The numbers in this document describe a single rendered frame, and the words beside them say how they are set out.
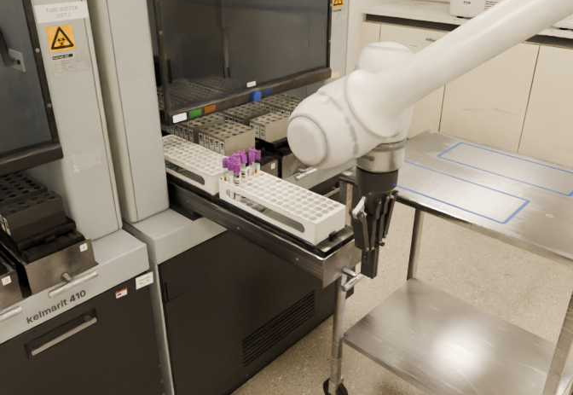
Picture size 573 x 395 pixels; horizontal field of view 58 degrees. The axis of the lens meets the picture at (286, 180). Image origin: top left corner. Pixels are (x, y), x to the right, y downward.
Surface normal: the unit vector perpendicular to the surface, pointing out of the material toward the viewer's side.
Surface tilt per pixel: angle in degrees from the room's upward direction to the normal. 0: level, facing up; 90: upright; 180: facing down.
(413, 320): 0
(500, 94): 90
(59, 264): 90
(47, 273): 90
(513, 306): 0
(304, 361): 0
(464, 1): 90
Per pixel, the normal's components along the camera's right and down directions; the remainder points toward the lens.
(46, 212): 0.73, 0.29
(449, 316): 0.00, -0.90
